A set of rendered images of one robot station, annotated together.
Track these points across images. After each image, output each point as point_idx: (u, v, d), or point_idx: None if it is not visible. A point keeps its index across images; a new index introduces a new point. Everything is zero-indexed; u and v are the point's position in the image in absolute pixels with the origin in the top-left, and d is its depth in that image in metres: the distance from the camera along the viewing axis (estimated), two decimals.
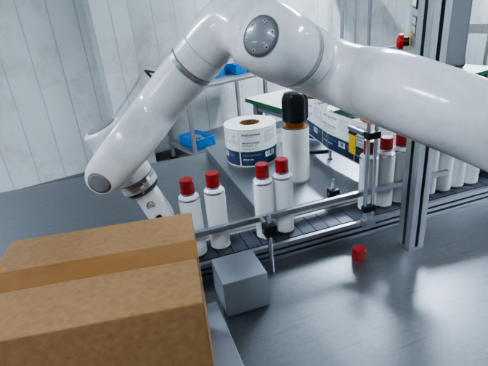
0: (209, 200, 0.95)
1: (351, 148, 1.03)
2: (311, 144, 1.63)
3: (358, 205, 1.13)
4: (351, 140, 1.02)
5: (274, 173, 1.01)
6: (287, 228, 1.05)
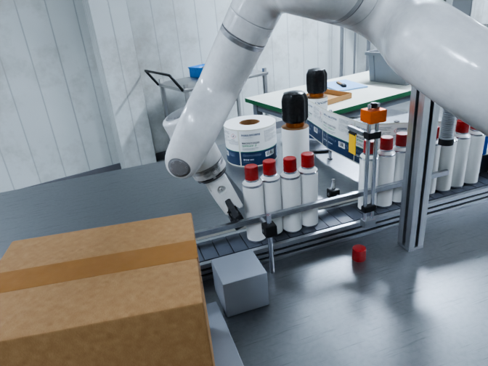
0: (268, 187, 0.99)
1: (351, 148, 1.03)
2: (311, 144, 1.63)
3: (358, 205, 1.13)
4: (351, 140, 1.02)
5: (301, 168, 1.02)
6: (313, 221, 1.07)
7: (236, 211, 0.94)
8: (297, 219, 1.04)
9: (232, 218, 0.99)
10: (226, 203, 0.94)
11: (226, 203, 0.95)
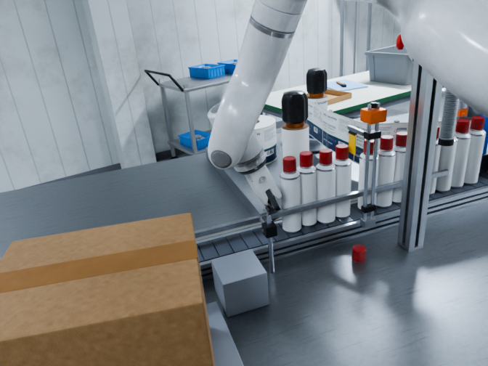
0: (306, 179, 1.02)
1: (351, 148, 1.03)
2: (311, 144, 1.63)
3: (358, 205, 1.13)
4: (351, 140, 1.02)
5: (336, 160, 1.05)
6: (347, 212, 1.10)
7: (275, 201, 0.97)
8: (330, 210, 1.06)
9: (269, 208, 1.01)
10: (266, 194, 0.96)
11: (266, 194, 0.97)
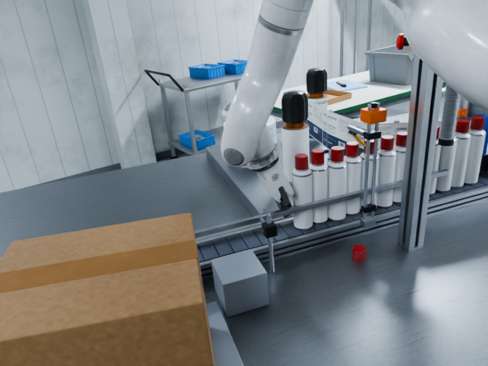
0: (318, 176, 1.02)
1: (360, 142, 1.04)
2: (311, 144, 1.63)
3: None
4: (356, 138, 1.02)
5: (347, 158, 1.05)
6: (358, 208, 1.11)
7: (288, 198, 0.98)
8: (341, 208, 1.07)
9: (282, 205, 1.02)
10: (279, 191, 0.97)
11: (278, 191, 0.98)
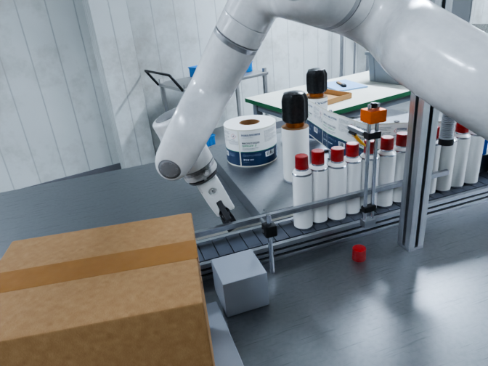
0: (318, 176, 1.02)
1: (360, 142, 1.04)
2: (311, 144, 1.63)
3: None
4: (356, 138, 1.02)
5: (347, 158, 1.05)
6: (358, 208, 1.11)
7: (227, 213, 0.94)
8: (341, 208, 1.07)
9: (224, 219, 0.98)
10: (218, 205, 0.93)
11: (217, 205, 0.94)
